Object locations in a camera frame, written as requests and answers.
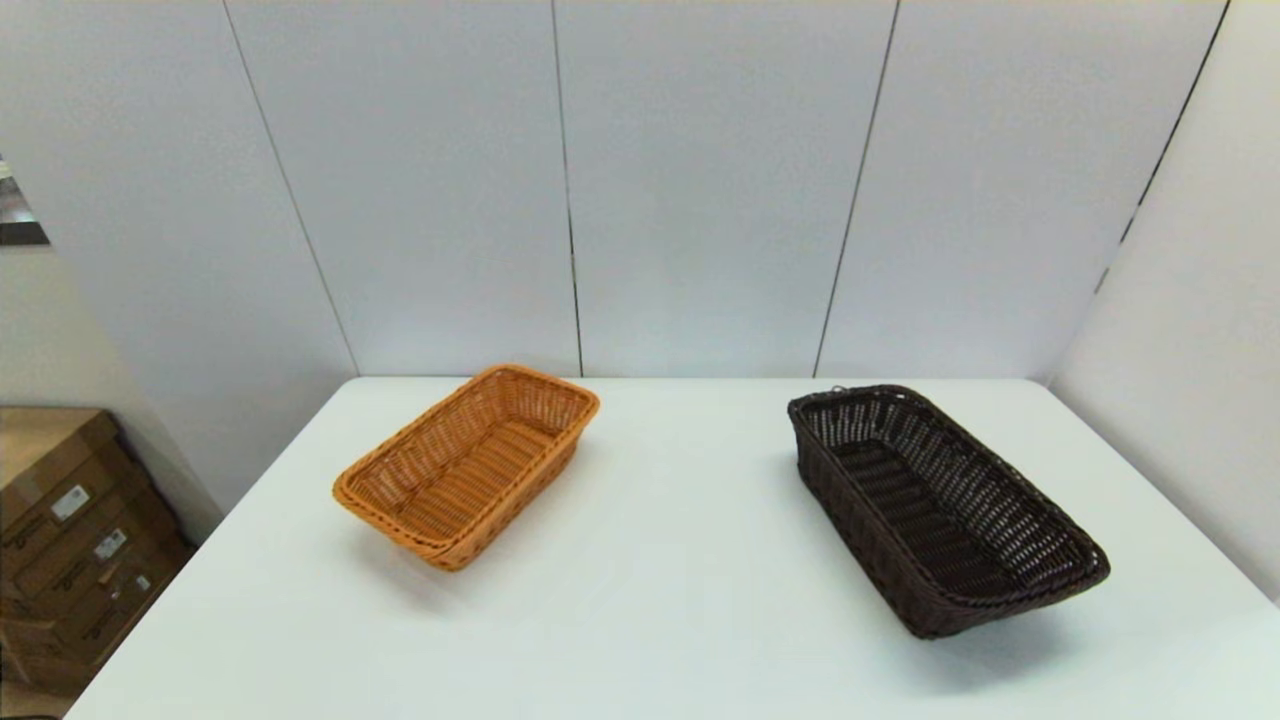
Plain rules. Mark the orange wicker basket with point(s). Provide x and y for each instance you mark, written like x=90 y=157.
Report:
x=470 y=480

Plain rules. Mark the dark brown wicker basket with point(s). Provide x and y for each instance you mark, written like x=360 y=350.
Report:
x=930 y=510

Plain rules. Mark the dark metallic wall fixture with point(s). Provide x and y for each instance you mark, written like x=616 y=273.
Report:
x=18 y=215

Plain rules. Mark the brown cardboard box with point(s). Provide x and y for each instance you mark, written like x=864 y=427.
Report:
x=50 y=450
x=100 y=625
x=90 y=562

